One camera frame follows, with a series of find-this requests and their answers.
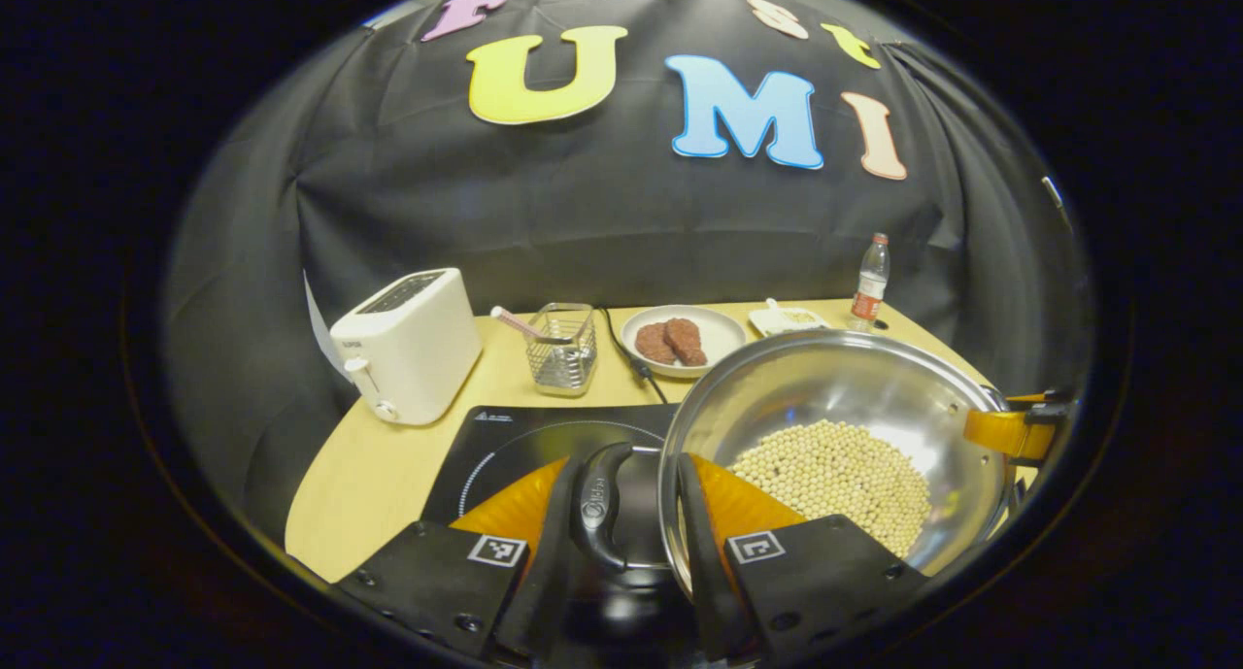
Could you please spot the pink striped straw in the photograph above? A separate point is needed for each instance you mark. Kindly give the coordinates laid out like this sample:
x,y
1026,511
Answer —
x,y
515,323

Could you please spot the clear plastic water bottle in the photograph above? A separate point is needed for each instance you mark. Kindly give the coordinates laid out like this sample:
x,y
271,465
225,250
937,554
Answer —
x,y
869,295

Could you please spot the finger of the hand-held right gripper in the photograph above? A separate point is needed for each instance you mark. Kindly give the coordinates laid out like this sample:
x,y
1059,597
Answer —
x,y
1005,434
1049,409

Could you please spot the stainless steel pot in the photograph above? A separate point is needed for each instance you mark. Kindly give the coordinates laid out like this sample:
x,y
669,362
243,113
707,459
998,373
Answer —
x,y
825,378

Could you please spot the brown meat slice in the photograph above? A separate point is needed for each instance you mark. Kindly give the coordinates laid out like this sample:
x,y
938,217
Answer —
x,y
686,341
655,344

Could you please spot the black backdrop cloth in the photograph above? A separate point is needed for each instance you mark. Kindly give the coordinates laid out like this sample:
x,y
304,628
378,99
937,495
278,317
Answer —
x,y
583,222

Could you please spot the white toaster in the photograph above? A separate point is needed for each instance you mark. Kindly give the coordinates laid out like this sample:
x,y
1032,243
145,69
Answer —
x,y
418,349

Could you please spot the black induction cooktop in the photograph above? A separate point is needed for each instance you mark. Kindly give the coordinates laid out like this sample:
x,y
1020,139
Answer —
x,y
505,431

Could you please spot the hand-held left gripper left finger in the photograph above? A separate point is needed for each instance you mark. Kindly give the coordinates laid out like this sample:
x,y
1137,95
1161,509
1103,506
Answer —
x,y
544,572

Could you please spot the white divided dish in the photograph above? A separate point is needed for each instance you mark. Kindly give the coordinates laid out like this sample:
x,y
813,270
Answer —
x,y
765,321

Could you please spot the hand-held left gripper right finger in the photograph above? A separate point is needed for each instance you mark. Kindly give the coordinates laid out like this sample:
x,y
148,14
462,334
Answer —
x,y
701,572

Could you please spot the white round plate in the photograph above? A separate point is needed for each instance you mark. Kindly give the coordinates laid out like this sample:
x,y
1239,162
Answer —
x,y
721,334

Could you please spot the pile of soybeans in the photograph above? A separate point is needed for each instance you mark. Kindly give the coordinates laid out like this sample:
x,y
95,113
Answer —
x,y
835,475

